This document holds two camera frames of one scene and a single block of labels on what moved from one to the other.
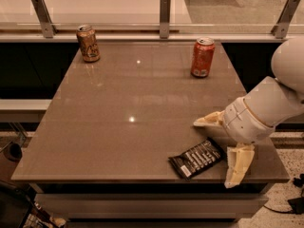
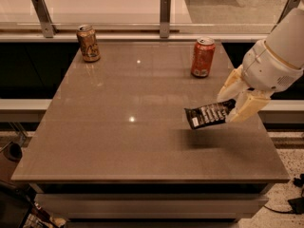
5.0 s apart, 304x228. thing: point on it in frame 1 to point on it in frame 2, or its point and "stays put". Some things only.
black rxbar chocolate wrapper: (198, 158) to (211, 114)
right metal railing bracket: (281, 28) stays put
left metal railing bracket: (47, 28) stays put
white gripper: (246, 122) to (267, 67)
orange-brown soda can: (87, 43) stays put
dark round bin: (12, 152) stays put
